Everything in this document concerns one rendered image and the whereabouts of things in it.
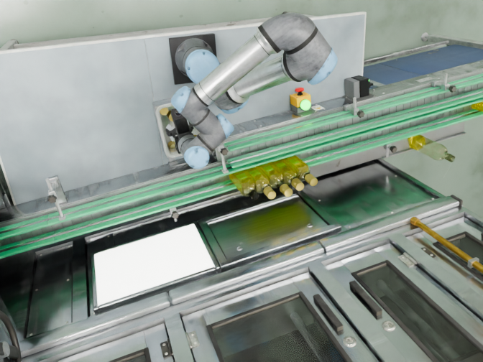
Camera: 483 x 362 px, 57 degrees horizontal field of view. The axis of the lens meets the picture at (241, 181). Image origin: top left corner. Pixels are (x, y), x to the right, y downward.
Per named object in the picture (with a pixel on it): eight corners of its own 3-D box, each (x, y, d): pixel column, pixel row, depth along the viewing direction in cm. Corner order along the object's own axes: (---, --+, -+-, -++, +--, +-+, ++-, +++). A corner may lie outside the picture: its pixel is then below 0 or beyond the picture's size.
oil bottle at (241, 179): (228, 178, 190) (245, 200, 171) (226, 166, 187) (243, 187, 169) (241, 174, 191) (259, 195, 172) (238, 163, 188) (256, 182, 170)
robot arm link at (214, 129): (216, 108, 140) (191, 132, 140) (238, 131, 145) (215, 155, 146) (210, 103, 147) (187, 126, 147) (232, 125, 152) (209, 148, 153)
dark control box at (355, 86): (344, 95, 207) (353, 99, 200) (343, 78, 203) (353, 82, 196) (359, 91, 209) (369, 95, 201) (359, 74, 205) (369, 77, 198)
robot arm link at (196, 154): (216, 157, 144) (198, 175, 145) (208, 146, 154) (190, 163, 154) (200, 141, 140) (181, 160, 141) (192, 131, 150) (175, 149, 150)
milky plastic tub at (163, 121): (164, 152, 189) (167, 159, 181) (151, 101, 179) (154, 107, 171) (203, 141, 193) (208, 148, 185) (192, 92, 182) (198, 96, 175)
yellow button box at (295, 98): (290, 109, 201) (297, 113, 194) (288, 93, 197) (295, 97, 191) (304, 105, 202) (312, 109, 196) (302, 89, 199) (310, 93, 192)
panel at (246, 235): (92, 258, 173) (95, 316, 143) (89, 253, 171) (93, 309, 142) (301, 194, 193) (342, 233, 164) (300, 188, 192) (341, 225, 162)
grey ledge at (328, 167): (283, 177, 210) (293, 186, 200) (281, 159, 206) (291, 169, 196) (450, 127, 231) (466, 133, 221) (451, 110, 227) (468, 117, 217)
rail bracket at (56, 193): (57, 200, 179) (55, 227, 160) (42, 163, 171) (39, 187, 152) (70, 197, 180) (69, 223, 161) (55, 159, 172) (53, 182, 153)
